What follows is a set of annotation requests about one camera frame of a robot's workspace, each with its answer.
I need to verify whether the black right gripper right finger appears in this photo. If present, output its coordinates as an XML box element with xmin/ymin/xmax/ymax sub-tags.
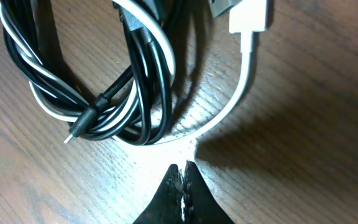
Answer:
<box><xmin>183</xmin><ymin>161</ymin><xmax>234</xmax><ymax>224</ymax></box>

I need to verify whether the white USB cable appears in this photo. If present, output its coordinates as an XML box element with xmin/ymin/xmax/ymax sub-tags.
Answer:
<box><xmin>0</xmin><ymin>0</ymin><xmax>269</xmax><ymax>146</ymax></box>

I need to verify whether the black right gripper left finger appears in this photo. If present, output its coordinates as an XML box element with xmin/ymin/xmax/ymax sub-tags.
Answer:
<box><xmin>133</xmin><ymin>164</ymin><xmax>183</xmax><ymax>224</ymax></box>

